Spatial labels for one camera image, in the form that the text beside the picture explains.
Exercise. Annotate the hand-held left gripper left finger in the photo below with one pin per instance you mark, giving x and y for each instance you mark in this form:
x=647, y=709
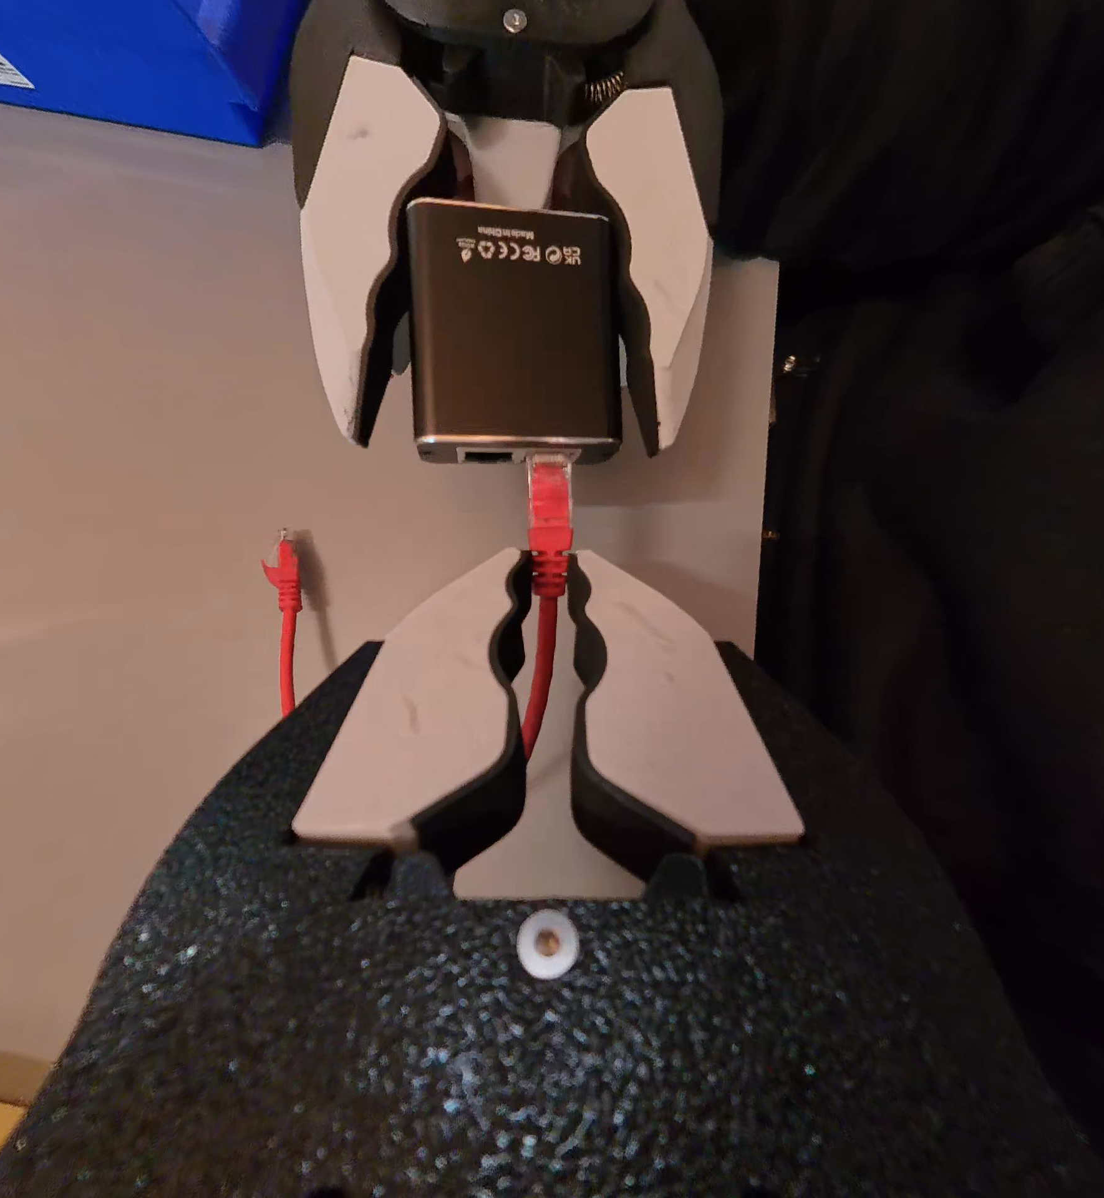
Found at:
x=410, y=728

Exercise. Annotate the blue plastic bin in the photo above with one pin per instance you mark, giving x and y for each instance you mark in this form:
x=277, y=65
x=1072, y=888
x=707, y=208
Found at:
x=142, y=54

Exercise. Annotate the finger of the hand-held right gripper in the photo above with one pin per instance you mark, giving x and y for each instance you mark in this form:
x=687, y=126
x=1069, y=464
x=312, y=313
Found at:
x=668, y=261
x=344, y=235

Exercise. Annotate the black network adapter box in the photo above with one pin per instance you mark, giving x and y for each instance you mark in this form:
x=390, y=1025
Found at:
x=513, y=328

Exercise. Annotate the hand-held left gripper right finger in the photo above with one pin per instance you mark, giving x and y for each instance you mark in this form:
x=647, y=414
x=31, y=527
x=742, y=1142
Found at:
x=691, y=738

